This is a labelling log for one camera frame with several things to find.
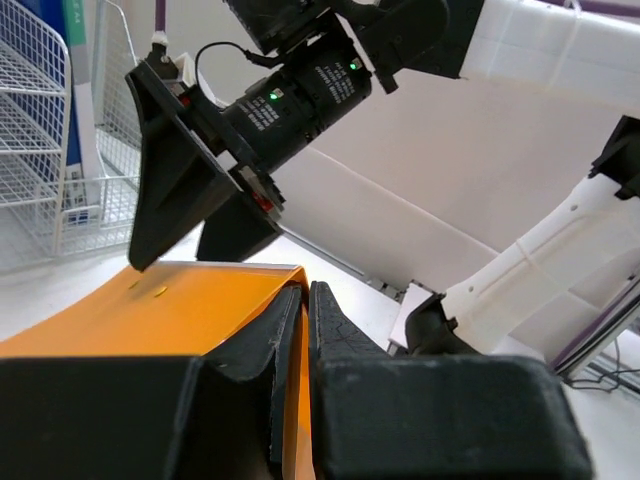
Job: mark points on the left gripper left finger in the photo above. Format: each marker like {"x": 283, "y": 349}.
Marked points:
{"x": 228, "y": 414}

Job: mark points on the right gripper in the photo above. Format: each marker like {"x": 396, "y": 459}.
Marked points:
{"x": 199, "y": 160}

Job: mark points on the blue folder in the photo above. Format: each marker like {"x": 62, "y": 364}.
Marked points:
{"x": 84, "y": 165}

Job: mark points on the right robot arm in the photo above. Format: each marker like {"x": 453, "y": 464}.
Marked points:
{"x": 487, "y": 149}

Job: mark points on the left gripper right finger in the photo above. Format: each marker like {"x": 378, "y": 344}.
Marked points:
{"x": 375, "y": 416}

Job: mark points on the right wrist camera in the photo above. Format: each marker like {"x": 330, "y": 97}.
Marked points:
{"x": 183, "y": 76}

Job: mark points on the white wire desk organizer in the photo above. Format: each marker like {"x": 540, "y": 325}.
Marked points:
{"x": 38, "y": 73}

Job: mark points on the green folder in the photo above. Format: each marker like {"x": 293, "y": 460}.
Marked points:
{"x": 75, "y": 25}

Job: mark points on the orange folder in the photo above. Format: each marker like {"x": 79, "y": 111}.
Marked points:
{"x": 173, "y": 309}

